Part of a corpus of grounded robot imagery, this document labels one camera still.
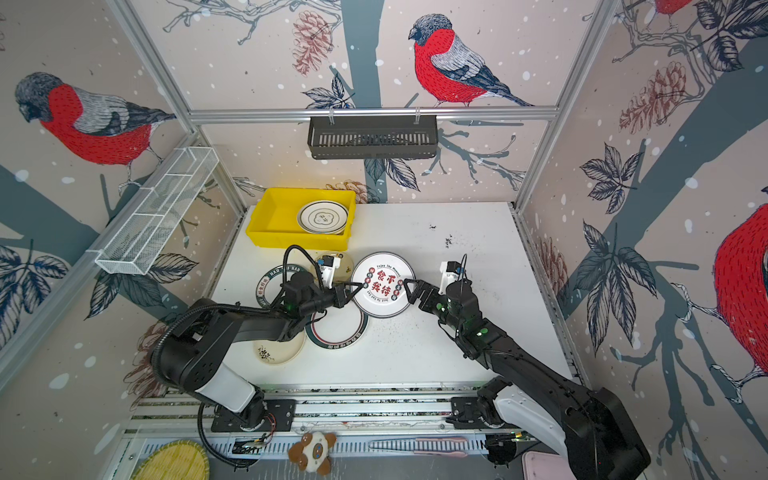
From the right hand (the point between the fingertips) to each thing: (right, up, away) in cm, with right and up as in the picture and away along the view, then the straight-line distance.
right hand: (411, 288), depth 80 cm
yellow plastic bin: (-53, +19, +37) cm, 68 cm away
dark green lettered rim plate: (-47, -2, +19) cm, 50 cm away
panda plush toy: (-23, -34, -14) cm, 44 cm away
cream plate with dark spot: (-37, -19, +3) cm, 42 cm away
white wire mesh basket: (-68, +14, -8) cm, 70 cm away
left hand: (-14, 0, +4) cm, 15 cm away
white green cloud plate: (-32, +21, +33) cm, 51 cm away
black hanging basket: (-25, +50, +27) cm, 62 cm away
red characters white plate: (-8, +3, +7) cm, 11 cm away
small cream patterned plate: (-22, +2, +20) cm, 30 cm away
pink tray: (+29, -36, -16) cm, 49 cm away
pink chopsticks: (+2, -36, -12) cm, 38 cm away
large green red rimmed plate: (-21, -13, +7) cm, 25 cm away
